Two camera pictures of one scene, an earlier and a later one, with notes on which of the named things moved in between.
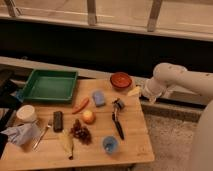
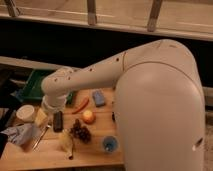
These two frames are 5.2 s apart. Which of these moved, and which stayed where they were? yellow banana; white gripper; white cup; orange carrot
Moved: white gripper
Stayed: yellow banana; orange carrot; white cup
